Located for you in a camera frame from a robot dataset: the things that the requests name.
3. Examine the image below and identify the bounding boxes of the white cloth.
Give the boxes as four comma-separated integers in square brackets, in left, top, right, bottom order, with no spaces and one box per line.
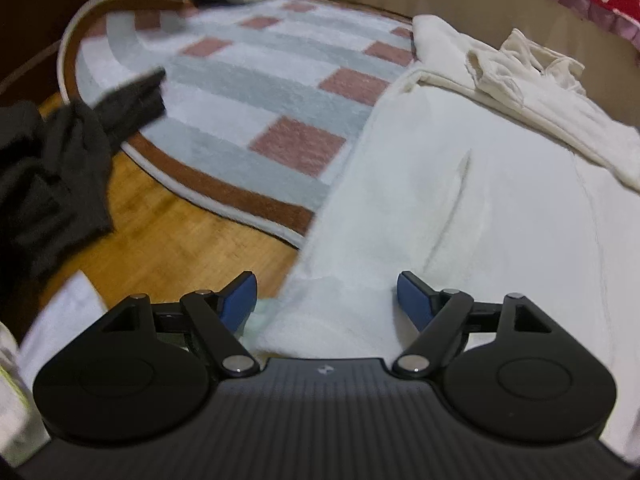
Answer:
[0,270,108,466]

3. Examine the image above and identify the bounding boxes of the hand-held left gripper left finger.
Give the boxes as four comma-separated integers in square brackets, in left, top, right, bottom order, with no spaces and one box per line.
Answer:
[102,271,261,379]

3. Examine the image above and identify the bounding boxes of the cream crumpled garment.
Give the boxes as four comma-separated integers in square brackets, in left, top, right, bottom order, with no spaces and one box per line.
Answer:
[465,27,588,111]

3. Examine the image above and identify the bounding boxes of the beige bed base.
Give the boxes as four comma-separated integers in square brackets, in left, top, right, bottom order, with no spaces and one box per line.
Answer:
[277,0,640,126]

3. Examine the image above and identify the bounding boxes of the white fleece garment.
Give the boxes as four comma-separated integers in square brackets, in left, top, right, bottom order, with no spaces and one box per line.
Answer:
[255,12,640,456]

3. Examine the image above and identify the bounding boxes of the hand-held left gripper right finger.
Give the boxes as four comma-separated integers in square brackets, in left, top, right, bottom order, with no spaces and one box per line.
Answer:
[392,271,553,379]

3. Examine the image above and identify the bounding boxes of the checked rug with brown border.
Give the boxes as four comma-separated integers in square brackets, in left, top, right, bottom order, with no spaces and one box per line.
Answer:
[57,0,418,251]

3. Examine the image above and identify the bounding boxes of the dark grey clothes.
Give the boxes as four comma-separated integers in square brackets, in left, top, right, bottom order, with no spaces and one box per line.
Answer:
[0,67,168,301]

